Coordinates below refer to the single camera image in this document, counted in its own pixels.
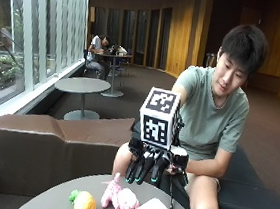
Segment pink plush animal toy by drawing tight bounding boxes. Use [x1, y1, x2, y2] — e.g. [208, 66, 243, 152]
[99, 170, 144, 209]

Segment white cube with black markers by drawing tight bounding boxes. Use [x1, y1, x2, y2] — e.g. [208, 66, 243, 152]
[135, 85, 183, 152]

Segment the person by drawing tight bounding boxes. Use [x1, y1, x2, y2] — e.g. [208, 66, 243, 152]
[108, 11, 272, 209]

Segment orange plush fruit toy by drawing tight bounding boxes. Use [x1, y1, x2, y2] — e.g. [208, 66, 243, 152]
[67, 188, 99, 209]

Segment dark blue sofa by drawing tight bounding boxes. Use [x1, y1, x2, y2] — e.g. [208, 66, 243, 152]
[216, 142, 280, 209]

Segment brown leather bench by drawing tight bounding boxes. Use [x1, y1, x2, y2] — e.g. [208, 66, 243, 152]
[0, 103, 137, 207]

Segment blue chair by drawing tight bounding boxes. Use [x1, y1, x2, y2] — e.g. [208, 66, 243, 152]
[109, 56, 133, 84]

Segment things on dark table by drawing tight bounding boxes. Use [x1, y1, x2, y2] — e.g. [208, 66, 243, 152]
[107, 43, 129, 58]

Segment thin black glove cable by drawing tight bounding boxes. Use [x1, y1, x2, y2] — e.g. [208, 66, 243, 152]
[167, 173, 179, 209]

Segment round grey pedestal table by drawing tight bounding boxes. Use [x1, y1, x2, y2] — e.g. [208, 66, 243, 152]
[50, 73, 112, 125]

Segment round dark pedestal table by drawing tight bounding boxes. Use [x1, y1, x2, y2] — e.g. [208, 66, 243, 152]
[90, 50, 133, 100]

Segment dark chair by wooden wall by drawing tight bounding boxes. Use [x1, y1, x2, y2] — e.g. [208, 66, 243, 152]
[203, 51, 219, 69]

